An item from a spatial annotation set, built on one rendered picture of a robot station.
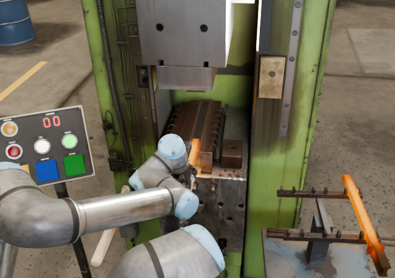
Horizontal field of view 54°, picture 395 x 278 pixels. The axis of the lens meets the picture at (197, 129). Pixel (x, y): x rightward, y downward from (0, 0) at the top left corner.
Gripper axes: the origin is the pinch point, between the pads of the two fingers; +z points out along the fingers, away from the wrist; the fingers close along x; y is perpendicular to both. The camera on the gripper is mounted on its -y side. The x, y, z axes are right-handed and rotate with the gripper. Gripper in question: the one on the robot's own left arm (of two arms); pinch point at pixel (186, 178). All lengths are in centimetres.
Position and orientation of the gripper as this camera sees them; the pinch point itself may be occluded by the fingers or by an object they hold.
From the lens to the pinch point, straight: 143.9
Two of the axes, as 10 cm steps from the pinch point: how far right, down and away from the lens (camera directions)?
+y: -1.1, 8.9, -4.4
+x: 9.9, 0.5, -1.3
